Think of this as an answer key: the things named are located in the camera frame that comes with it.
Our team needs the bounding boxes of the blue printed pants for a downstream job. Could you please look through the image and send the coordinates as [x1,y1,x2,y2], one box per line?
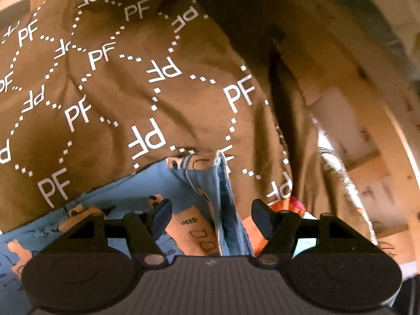
[0,151,260,315]

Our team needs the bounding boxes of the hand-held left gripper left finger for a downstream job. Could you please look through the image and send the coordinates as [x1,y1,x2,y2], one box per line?
[40,198,173,267]

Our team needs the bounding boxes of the colourful patterned bed sheet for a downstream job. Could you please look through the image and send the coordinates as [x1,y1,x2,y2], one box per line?
[244,196,320,260]

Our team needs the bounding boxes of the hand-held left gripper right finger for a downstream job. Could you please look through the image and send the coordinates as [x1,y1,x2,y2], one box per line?
[251,199,379,268]

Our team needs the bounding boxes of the wooden bed frame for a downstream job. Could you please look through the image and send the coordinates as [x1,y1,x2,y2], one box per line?
[0,0,420,266]

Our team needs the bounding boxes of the brown lettered blanket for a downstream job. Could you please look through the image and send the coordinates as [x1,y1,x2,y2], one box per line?
[0,0,375,246]

